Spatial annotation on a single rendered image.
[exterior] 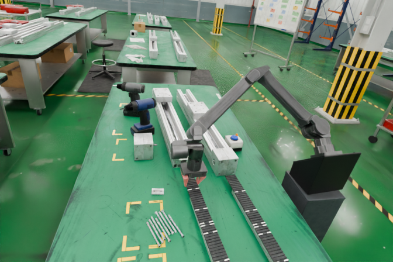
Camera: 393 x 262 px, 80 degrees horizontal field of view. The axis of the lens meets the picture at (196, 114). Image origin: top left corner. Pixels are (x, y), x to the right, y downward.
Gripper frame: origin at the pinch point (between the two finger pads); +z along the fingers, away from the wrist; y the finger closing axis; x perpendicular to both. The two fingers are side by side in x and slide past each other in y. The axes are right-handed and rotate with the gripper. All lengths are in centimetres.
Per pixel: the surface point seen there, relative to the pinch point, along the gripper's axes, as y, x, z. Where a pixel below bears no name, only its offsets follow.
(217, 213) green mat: -7.4, 13.7, 3.5
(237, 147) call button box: -33.2, -23.3, -0.1
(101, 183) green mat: 36.3, -10.2, 4.3
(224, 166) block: -17.9, -6.3, -2.0
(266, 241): -18.2, 30.7, -0.2
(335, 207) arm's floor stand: -67, 17, 9
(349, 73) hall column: -290, -182, 1
